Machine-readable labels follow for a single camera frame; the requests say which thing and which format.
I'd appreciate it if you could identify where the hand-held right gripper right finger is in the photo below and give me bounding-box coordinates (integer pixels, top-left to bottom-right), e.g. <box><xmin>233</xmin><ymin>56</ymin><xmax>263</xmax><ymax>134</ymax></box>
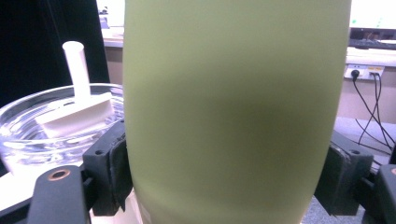
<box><xmin>313</xmin><ymin>130</ymin><xmax>375</xmax><ymax>217</ymax></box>

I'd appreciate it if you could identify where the light green cup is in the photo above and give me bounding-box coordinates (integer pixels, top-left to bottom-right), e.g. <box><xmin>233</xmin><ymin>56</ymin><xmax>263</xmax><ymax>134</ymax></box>
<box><xmin>121</xmin><ymin>0</ymin><xmax>353</xmax><ymax>224</ymax></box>

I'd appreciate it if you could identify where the black keyboard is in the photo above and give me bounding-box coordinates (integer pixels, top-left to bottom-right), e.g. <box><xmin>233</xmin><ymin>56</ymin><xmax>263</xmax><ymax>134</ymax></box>
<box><xmin>348</xmin><ymin>29</ymin><xmax>396</xmax><ymax>51</ymax></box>

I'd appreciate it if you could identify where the computer monitor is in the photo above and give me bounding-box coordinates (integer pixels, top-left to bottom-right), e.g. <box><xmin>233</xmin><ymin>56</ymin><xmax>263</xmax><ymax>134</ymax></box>
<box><xmin>348</xmin><ymin>0</ymin><xmax>396</xmax><ymax>31</ymax></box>

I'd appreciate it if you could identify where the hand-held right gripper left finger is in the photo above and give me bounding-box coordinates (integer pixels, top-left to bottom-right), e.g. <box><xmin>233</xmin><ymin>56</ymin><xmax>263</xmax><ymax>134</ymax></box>
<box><xmin>82</xmin><ymin>119</ymin><xmax>134</xmax><ymax>217</ymax></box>

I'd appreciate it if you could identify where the clear glass bowl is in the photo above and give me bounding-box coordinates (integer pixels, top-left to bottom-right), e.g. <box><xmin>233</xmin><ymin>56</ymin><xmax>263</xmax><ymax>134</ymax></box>
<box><xmin>0</xmin><ymin>82</ymin><xmax>125</xmax><ymax>176</ymax></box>

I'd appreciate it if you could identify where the white wall power socket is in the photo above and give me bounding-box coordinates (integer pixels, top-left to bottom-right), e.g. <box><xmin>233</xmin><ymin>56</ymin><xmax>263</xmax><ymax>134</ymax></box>
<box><xmin>344</xmin><ymin>63</ymin><xmax>386</xmax><ymax>81</ymax></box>

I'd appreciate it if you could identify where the black power cable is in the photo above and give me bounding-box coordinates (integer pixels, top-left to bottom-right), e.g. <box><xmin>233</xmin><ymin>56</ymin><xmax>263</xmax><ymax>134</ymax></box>
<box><xmin>357</xmin><ymin>73</ymin><xmax>396</xmax><ymax>147</ymax></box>
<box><xmin>350</xmin><ymin>69</ymin><xmax>396</xmax><ymax>154</ymax></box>

